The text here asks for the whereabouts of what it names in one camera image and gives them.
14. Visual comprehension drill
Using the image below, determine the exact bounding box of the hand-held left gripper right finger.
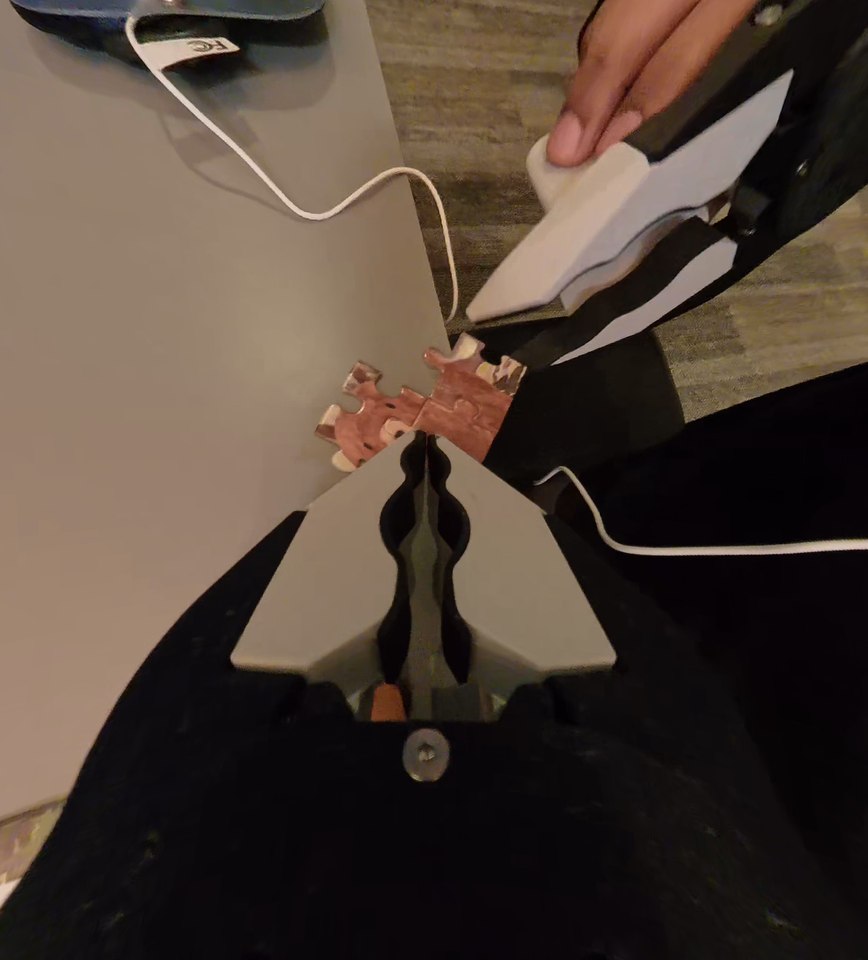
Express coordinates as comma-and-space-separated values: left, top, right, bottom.
426, 433, 620, 705

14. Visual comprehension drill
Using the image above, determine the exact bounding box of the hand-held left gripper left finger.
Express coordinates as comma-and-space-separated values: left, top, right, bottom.
230, 432, 429, 705

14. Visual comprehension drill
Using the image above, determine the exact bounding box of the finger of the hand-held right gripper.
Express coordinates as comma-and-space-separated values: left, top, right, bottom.
466, 69, 795, 324
509, 221, 744, 370

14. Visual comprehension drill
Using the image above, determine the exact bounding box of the brown bear face puzzle piece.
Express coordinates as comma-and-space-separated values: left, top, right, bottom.
316, 332, 530, 474

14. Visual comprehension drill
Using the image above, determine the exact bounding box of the person's right hand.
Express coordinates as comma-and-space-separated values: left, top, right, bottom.
546, 0, 763, 168

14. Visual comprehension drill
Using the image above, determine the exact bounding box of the dark blue flat pouch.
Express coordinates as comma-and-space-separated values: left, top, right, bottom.
10, 0, 327, 70

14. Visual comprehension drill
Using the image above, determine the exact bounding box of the white cable with tag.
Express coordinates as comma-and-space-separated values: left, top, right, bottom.
125, 13, 459, 325

